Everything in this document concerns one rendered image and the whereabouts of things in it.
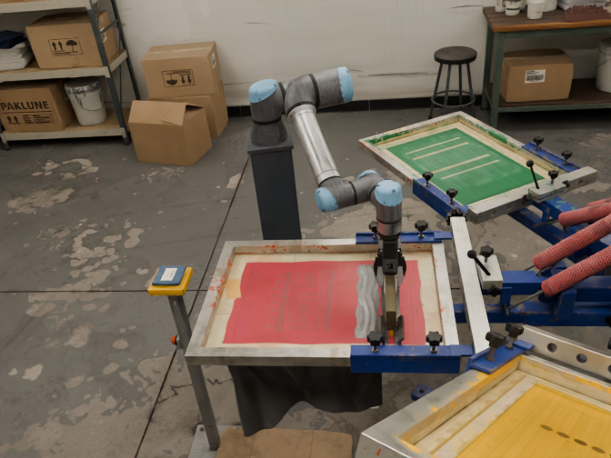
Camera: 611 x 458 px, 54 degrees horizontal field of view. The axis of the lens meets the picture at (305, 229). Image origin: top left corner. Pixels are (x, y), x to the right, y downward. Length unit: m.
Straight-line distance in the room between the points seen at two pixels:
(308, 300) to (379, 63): 3.85
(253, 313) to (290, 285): 0.17
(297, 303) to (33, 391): 1.82
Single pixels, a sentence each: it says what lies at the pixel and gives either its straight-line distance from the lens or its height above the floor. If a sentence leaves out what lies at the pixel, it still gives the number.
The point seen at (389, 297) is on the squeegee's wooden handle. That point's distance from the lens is 1.80.
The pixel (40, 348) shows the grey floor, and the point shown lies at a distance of 3.66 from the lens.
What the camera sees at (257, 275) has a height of 0.96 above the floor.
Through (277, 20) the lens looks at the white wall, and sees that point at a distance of 5.53.
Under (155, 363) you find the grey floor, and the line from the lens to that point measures 3.29.
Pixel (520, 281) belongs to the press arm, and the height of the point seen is 1.04.
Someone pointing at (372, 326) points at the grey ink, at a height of 0.96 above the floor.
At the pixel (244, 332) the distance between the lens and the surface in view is 1.90.
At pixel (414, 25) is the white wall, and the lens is 5.50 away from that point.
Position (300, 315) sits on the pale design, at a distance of 1.92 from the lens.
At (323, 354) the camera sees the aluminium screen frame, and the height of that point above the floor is 0.99.
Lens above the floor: 2.23
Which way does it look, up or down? 34 degrees down
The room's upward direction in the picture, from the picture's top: 6 degrees counter-clockwise
